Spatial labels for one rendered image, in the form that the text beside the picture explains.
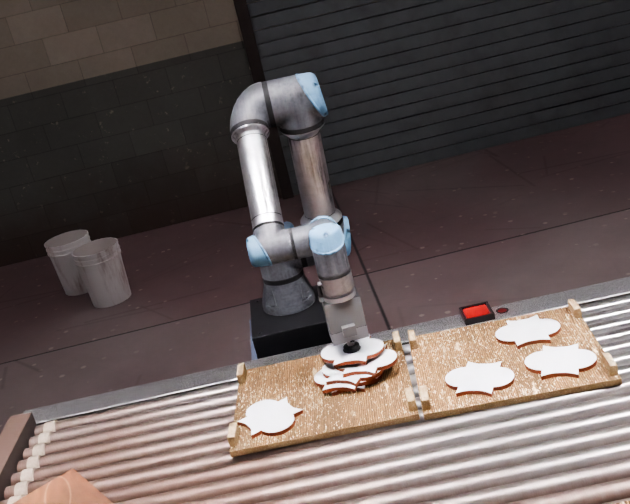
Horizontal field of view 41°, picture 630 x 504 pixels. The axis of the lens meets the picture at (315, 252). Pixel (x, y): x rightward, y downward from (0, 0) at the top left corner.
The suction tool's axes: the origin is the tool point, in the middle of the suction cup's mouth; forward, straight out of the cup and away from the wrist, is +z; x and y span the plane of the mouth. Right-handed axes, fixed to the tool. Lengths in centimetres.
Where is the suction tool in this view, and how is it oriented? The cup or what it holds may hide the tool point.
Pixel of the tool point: (353, 353)
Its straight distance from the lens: 196.7
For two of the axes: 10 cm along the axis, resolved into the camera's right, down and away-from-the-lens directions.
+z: 2.2, 9.1, 3.6
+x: -1.5, -3.3, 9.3
